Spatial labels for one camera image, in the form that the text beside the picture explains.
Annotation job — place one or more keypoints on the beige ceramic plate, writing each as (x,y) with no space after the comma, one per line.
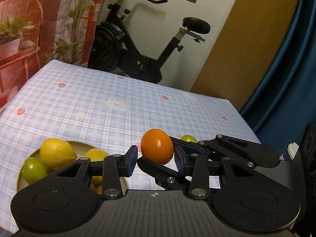
(80,150)

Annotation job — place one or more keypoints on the pink printed wall tapestry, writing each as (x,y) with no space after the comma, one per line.
(34,32)

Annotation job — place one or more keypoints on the small printed bottle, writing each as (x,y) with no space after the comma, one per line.
(290,153)

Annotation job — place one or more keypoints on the small green fruit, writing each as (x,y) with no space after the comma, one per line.
(188,138)

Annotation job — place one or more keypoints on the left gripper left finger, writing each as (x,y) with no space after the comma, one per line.
(115,167)

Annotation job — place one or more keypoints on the yellow lemon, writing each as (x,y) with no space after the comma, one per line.
(96,155)
(56,153)

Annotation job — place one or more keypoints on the wooden door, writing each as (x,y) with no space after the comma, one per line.
(244,49)

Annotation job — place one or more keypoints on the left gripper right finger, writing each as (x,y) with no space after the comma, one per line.
(195,172)

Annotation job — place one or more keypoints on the bright orange kumquat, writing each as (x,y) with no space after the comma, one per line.
(157,146)

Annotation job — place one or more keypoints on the black exercise bike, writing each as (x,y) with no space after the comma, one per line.
(114,49)

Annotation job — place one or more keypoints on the yellow orange kumquat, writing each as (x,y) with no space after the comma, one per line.
(97,184)

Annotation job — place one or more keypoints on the blue curtain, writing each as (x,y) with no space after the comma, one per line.
(283,104)

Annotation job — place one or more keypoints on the green lime fruit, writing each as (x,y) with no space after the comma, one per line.
(33,170)

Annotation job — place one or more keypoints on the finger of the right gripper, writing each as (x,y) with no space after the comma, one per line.
(164,177)
(242,151)

